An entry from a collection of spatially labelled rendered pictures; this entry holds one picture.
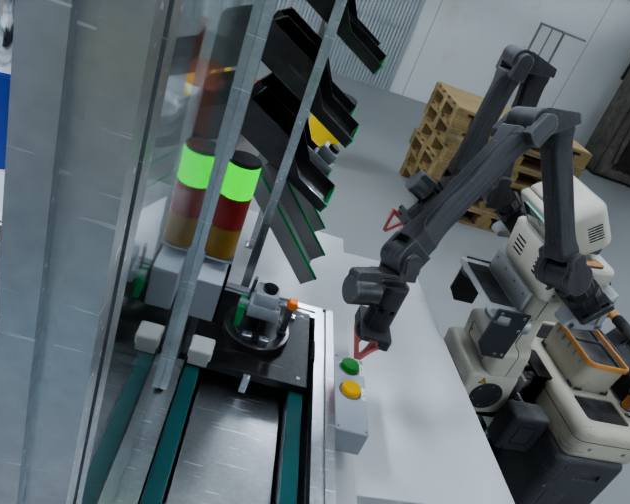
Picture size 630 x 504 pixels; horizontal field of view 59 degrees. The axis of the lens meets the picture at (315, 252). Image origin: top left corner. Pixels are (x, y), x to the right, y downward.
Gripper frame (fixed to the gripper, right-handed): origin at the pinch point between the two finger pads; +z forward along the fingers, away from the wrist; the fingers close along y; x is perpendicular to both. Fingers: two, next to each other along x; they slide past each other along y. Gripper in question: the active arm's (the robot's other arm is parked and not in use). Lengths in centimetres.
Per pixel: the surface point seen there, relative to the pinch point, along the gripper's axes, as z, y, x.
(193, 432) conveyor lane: 8.9, 23.2, -28.6
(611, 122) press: 7, -723, 438
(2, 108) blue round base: -3, -52, -101
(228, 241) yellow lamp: -28.7, 20.8, -33.2
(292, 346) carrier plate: 2.9, -0.1, -13.8
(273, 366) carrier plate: 3.0, 7.4, -17.2
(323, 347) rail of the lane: 4.4, -4.8, -6.3
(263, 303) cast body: -6.5, 1.4, -23.0
